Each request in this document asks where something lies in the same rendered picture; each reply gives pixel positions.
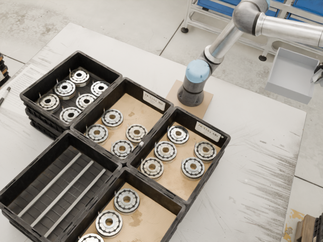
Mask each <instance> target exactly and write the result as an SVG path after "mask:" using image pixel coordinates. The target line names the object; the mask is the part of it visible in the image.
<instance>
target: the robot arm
mask: <svg viewBox="0 0 323 242"><path fill-rule="evenodd" d="M269 7H270V0H242V1H241V2H240V3H239V4H238V5H237V6H236V7H235V9H234V11H233V14H232V19H231V21H230V22H229V23H228V25H227V26H226V27H225V28H224V30H223V31H222V32H221V33H220V34H219V36H218V37H217V38H216V40H215V41H214V42H213V43H212V45H208V46H207V47H206V48H205V49H204V50H203V52H202V53H201V54H200V55H199V57H198V58H197V59H196V60H193V61H191V62H190V63H189V64H188V66H187V68H186V73H185V77H184V81H183V84H182V85H181V86H180V88H179V89H178V92H177V98H178V100H179V101H180V102H181V103H182V104H183V105H185V106H188V107H196V106H198V105H200V104H201V103H202V102H203V99H204V91H203V89H204V86H205V83H206V81H207V80H208V78H209V77H210V76H211V75H212V73H213V72H214V71H215V70H216V68H217V67H218V66H219V65H220V64H221V63H222V62H223V60H224V55H225V54H226V52H227V51H228V50H229V49H230V48H231V47H232V46H233V45H234V44H235V43H236V41H237V40H238V39H239V38H240V37H241V36H242V34H243V33H246V34H249V35H252V36H259V35H265V36H271V37H275V38H280V39H285V40H290V41H294V42H299V43H303V44H308V45H313V46H318V47H322V48H323V26H321V25H315V24H309V23H303V22H298V21H292V20H287V19H282V18H276V17H271V16H266V15H265V13H266V12H267V11H268V9H269ZM320 75H321V77H319V76H320ZM318 77H319V78H318ZM311 82H315V84H320V85H321V87H323V62H322V63H320V64H319V65H318V66H317V67H316V69H315V71H314V73H313V75H312V77H311V81H310V83H311Z"/></svg>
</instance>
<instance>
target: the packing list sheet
mask: <svg viewBox="0 0 323 242"><path fill-rule="evenodd" d="M46 73H47V72H46V71H44V70H42V69H40V68H38V67H36V66H34V65H32V64H30V65H29V66H28V67H26V68H25V69H24V70H23V71H22V72H21V73H20V74H19V75H18V76H16V77H15V78H14V79H13V80H12V81H10V82H9V83H8V84H7V85H6V86H5V87H4V88H3V89H1V90H0V99H1V97H2V96H3V94H4V92H5V91H6V89H7V88H8V87H11V89H10V91H9V92H8V94H7V96H6V98H5V99H4V101H3V103H2V104H1V107H3V108H6V109H8V110H11V111H13V112H16V113H18V114H20V115H23V116H25V117H26V116H27V115H26V113H25V108H26V106H25V105H24V104H23V101H22V100H21V99H20V96H19V94H20V93H21V92H22V91H24V90H25V89H26V88H28V87H29V86H30V85H31V84H33V83H34V82H35V81H36V80H38V79H39V78H40V77H42V76H43V75H45V74H46Z"/></svg>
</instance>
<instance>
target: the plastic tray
mask: <svg viewBox="0 0 323 242"><path fill-rule="evenodd" d="M319 61H320V60H317V59H314V58H311V57H308V56H305V55H302V54H299V53H296V52H293V51H290V50H287V49H284V48H281V47H279V49H278V51H277V53H276V55H275V58H274V61H273V64H272V67H271V70H270V73H269V76H268V79H267V82H266V85H265V88H264V90H267V91H270V92H273V93H275V94H278V95H281V96H284V97H287V98H289V99H292V100H295V101H298V102H301V103H303V104H306V105H307V104H308V103H309V101H310V100H311V99H312V95H313V91H314V86H315V82H311V83H310V81H311V77H312V75H313V73H314V71H315V69H316V67H317V66H318V65H319Z"/></svg>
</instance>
